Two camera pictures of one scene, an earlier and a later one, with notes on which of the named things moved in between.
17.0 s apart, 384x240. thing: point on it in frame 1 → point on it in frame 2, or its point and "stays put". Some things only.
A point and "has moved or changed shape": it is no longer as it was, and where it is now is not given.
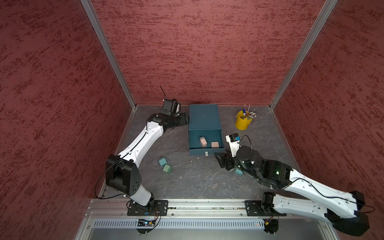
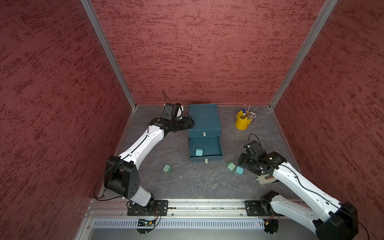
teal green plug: x=162 y=161 → x=199 y=152
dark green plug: x=167 y=168 stays put
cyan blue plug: x=239 y=171 stays put
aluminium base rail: x=108 y=219 stays put
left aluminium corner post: x=97 y=26 stays put
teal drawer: x=195 y=148 has moved or changed shape
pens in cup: x=247 y=114 stays put
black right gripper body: x=231 y=162 → x=249 y=162
